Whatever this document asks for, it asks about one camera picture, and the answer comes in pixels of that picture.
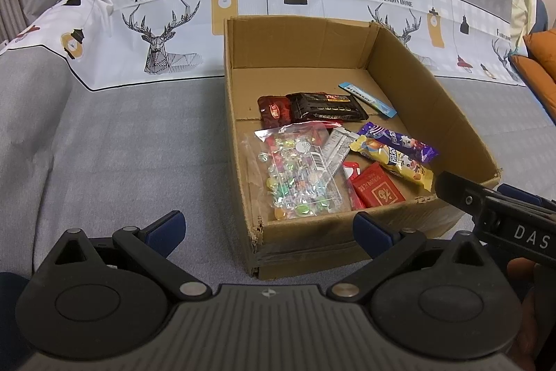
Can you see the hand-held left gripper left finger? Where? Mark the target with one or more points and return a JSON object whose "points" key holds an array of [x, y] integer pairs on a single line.
{"points": [[167, 230]]}

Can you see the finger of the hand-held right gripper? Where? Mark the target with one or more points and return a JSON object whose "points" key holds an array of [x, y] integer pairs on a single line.
{"points": [[456, 188], [525, 195]]}

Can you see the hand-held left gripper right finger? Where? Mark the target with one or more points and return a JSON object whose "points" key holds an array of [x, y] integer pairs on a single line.
{"points": [[372, 234]]}

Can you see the red square packet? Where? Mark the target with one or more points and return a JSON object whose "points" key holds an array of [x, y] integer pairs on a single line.
{"points": [[378, 190]]}

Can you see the brown cardboard box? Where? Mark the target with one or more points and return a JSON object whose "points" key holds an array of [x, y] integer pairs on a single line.
{"points": [[304, 240]]}

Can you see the yellow snack packet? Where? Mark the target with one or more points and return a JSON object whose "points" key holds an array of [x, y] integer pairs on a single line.
{"points": [[391, 160]]}

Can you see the purple snack packet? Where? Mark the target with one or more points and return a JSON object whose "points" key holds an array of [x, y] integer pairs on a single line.
{"points": [[399, 140]]}

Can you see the clear bag of candies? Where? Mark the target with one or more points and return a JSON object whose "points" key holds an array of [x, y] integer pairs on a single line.
{"points": [[295, 179]]}

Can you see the silver snack packet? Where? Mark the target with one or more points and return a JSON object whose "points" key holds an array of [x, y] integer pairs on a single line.
{"points": [[341, 145]]}

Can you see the light blue stick packet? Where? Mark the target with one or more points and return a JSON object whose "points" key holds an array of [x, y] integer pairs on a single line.
{"points": [[367, 98]]}

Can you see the dark brown cracker packet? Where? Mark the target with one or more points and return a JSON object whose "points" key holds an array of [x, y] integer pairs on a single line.
{"points": [[325, 106]]}

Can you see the dark red candy packet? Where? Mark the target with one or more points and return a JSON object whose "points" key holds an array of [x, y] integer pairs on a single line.
{"points": [[273, 112]]}

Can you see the person's right hand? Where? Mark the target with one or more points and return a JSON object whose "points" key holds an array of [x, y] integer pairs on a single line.
{"points": [[523, 273]]}

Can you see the orange cushion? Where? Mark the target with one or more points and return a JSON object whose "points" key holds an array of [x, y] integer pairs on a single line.
{"points": [[543, 53], [538, 88]]}

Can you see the dark blue clothing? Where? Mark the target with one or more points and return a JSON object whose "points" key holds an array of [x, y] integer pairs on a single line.
{"points": [[13, 323]]}

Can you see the blue pillow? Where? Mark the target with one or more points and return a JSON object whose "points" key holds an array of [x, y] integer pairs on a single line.
{"points": [[541, 14]]}

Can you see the deer printed sofa cover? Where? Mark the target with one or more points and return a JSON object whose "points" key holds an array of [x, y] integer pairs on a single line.
{"points": [[182, 19]]}

